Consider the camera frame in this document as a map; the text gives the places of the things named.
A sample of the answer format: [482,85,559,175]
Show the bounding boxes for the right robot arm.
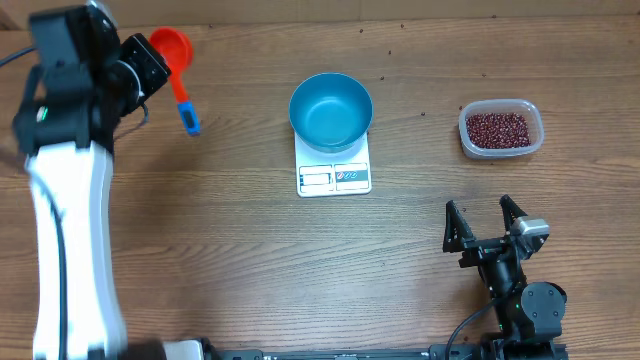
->
[443,195,568,359]

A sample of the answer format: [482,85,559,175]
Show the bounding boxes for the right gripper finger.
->
[443,200,475,253]
[499,194,527,231]

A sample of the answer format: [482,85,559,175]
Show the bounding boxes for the red beans in container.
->
[465,113,531,149]

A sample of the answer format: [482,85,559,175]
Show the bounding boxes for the red measuring scoop blue handle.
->
[150,27,200,136]

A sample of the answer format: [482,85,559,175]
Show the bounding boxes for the clear plastic container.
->
[458,99,545,160]

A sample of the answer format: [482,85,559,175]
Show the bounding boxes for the white digital kitchen scale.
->
[294,134,372,198]

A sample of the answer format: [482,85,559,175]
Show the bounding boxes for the blue bowl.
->
[288,72,374,153]

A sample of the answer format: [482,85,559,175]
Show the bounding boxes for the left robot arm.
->
[12,1,170,359]

